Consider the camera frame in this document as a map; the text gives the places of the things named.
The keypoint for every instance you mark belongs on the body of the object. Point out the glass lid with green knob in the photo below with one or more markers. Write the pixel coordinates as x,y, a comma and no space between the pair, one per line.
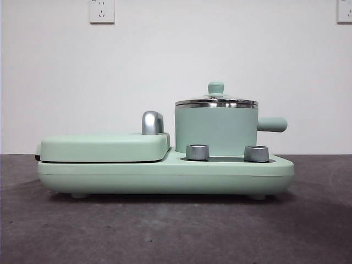
216,87

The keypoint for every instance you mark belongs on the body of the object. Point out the silver control knob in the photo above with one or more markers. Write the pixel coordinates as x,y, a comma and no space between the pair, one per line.
256,153
197,151

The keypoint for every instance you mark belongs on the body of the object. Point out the mint green breakfast machine base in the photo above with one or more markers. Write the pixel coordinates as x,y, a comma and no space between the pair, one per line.
137,176

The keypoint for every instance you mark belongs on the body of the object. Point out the mint green griddle cover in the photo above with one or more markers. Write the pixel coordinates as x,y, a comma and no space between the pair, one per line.
96,145

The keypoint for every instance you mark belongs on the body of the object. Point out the white wall socket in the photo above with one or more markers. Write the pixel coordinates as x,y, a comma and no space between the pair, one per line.
101,12
345,11

